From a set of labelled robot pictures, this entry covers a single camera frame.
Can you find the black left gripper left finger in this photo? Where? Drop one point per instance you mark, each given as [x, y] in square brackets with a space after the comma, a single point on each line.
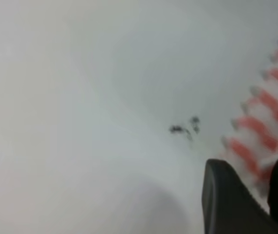
[228, 207]

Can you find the pink white wavy striped towel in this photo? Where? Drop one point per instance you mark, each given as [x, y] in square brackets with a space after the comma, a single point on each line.
[252, 148]

